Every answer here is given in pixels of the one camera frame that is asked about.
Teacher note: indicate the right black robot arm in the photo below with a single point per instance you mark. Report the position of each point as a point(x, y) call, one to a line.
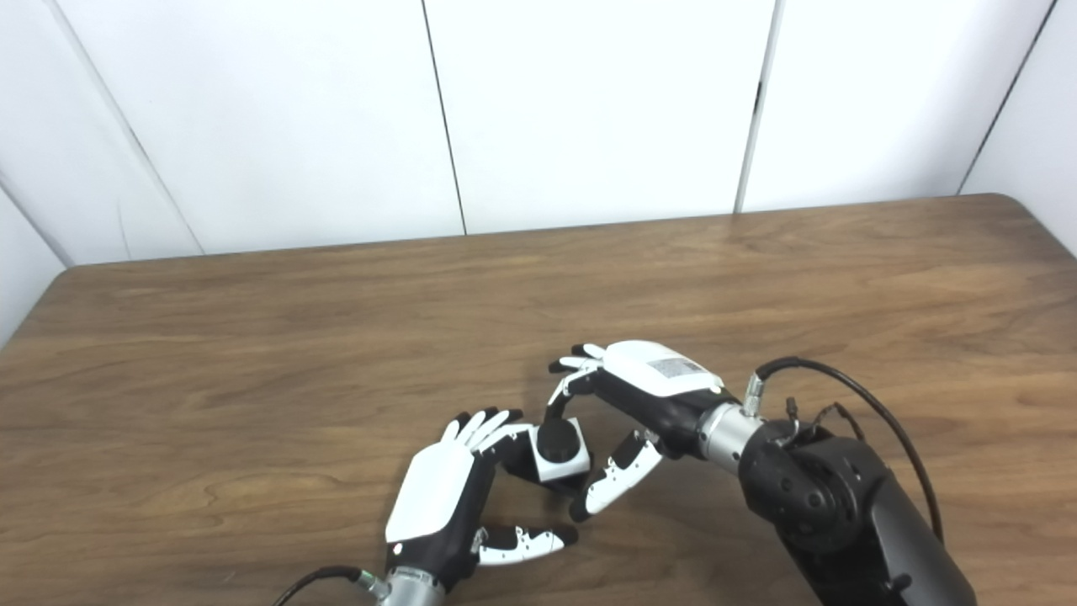
point(841, 513)

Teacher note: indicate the white square piece with hole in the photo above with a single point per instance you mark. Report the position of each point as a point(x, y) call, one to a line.
point(565, 467)

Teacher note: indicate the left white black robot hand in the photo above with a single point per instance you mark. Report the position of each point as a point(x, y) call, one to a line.
point(437, 492)

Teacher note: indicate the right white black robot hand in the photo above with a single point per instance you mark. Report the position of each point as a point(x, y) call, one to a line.
point(656, 387)

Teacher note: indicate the black peg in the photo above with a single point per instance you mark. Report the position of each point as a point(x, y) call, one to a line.
point(556, 438)

